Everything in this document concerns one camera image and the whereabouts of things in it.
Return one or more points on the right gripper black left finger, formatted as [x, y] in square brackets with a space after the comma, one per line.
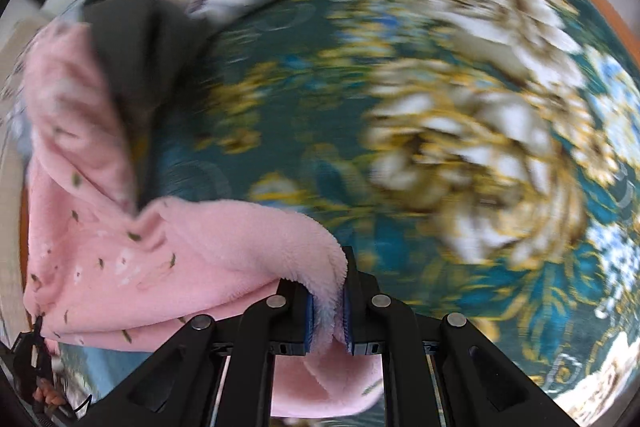
[278, 326]

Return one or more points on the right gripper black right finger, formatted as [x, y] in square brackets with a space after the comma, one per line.
[378, 324]

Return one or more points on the pink fleece floral garment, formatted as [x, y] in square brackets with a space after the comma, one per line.
[103, 273]

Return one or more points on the teal floral plush blanket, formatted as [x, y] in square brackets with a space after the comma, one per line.
[479, 156]

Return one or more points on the dark grey garment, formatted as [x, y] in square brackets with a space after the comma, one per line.
[143, 47]

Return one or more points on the orange wooden bed frame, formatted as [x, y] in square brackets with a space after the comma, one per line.
[623, 32]

